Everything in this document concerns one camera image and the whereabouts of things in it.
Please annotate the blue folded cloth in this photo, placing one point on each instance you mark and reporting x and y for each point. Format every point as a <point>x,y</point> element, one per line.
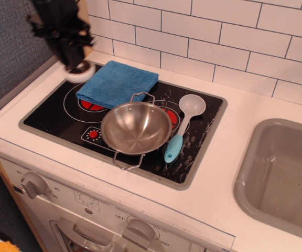
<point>115,83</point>

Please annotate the yellow object at corner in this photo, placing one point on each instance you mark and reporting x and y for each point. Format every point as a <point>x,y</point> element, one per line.
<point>6,246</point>

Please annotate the grey oven knob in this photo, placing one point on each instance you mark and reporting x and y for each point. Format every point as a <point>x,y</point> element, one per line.
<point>139,233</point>

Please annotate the white ladle with blue handle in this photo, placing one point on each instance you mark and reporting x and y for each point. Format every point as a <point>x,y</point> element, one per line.
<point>191,105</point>

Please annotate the grey toy sink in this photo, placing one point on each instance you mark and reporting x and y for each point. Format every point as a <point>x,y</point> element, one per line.
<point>269,184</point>

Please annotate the grey timer knob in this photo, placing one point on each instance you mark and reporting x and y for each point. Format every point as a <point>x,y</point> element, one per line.
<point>33,185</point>

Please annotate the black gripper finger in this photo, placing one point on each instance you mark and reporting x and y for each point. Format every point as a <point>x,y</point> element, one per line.
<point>59,48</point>
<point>74,54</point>

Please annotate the stainless steel pot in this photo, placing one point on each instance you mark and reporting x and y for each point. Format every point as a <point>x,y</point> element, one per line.
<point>136,128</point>

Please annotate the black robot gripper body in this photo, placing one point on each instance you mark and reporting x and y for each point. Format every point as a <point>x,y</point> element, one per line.
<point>59,19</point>

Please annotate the red stove button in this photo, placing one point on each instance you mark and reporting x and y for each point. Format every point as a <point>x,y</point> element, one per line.
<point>93,134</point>

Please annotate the grey oven door handle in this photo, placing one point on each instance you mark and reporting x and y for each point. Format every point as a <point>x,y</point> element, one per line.
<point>92,238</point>

